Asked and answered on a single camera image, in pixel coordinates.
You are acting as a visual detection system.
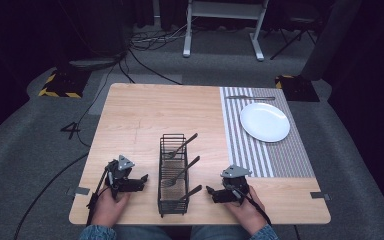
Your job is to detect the dark metal utensil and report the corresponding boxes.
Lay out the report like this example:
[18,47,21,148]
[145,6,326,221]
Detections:
[178,184,203,203]

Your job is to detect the person's left hand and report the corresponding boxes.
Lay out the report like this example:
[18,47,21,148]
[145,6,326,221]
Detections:
[90,187,132,228]

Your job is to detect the white metal stand frame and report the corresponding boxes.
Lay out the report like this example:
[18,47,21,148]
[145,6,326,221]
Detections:
[182,0,271,62]

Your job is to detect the grey tape piece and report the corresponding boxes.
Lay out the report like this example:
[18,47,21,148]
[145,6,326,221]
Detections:
[66,186,91,197]
[310,191,332,201]

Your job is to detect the dark metal fork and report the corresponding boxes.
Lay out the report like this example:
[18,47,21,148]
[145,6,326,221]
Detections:
[163,132,199,161]

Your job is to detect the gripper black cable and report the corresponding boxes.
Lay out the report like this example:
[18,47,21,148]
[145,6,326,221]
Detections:
[85,166,112,228]
[231,186,273,228]

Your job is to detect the black wire cutlery rack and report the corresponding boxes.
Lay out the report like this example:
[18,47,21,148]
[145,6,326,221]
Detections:
[157,133,190,218]

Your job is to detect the black utensils in rack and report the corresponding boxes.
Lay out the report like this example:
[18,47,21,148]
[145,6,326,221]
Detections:
[161,155,201,189]

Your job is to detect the black yellow striped base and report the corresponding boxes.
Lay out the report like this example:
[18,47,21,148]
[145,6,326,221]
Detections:
[37,67,92,100]
[274,74,321,103]

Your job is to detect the black tripod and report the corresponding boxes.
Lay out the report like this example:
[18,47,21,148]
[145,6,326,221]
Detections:
[269,14,318,62]

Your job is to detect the bundle of floor cables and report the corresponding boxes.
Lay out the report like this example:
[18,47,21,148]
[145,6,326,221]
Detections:
[129,28,189,52]

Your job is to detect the white plate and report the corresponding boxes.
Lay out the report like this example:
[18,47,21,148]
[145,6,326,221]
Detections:
[239,101,291,144]

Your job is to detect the grey striped placemat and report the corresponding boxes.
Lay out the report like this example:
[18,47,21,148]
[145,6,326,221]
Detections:
[219,86,316,179]

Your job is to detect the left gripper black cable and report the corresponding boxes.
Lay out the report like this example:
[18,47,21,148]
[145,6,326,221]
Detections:
[85,166,112,228]

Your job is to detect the thick black floor cable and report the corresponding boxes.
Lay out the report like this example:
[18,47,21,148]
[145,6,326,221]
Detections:
[12,152,90,240]

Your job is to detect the thin black floor cable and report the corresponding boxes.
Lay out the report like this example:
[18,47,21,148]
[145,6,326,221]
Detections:
[75,49,128,148]

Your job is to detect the dark metal knife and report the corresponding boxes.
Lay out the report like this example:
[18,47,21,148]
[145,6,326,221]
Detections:
[225,95,277,101]

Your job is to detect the person's right hand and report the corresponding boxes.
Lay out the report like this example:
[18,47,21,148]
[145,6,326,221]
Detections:
[224,185,269,236]

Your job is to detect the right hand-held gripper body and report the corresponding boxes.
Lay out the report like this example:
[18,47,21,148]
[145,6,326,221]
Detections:
[219,164,253,204]

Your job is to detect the black stand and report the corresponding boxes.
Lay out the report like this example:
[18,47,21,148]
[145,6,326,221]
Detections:
[67,0,128,72]

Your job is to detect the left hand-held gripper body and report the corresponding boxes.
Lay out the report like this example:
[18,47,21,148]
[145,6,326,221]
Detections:
[104,154,136,201]

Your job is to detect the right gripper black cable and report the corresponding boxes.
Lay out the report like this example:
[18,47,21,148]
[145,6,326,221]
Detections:
[231,186,273,228]

